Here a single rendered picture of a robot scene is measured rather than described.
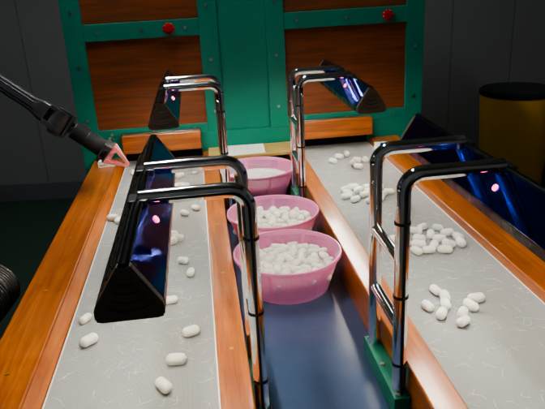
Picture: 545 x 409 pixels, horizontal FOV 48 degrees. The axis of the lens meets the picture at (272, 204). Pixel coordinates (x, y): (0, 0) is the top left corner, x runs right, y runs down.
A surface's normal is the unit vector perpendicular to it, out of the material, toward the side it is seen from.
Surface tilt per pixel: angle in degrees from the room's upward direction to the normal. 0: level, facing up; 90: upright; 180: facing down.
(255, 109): 90
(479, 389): 0
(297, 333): 0
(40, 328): 0
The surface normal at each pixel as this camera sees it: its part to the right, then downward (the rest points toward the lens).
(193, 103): 0.12, 0.34
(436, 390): -0.05, -0.94
